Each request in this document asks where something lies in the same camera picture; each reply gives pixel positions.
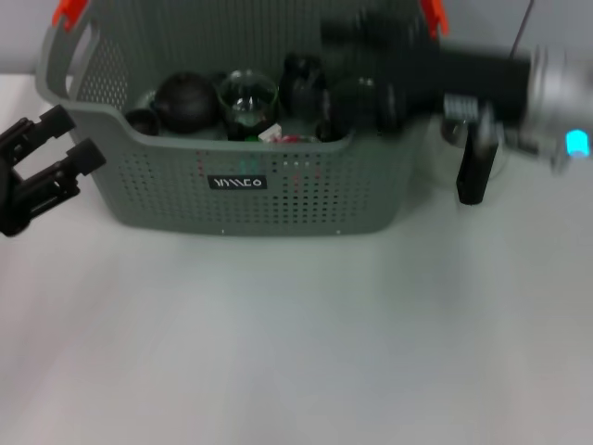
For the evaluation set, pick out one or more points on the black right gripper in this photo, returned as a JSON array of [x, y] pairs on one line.
[[463, 74]]

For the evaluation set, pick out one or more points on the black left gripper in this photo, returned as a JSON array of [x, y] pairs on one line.
[[11, 194]]

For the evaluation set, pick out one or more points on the white brick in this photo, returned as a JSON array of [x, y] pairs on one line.
[[269, 133]]

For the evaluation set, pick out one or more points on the grey perforated storage bin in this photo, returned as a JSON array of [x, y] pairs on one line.
[[208, 199]]

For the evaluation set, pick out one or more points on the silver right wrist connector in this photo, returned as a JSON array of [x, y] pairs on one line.
[[459, 105]]

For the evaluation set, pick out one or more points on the small black tea bowl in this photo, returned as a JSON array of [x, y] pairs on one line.
[[142, 121]]

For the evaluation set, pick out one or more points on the black clay teapot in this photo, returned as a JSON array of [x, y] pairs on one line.
[[185, 102]]

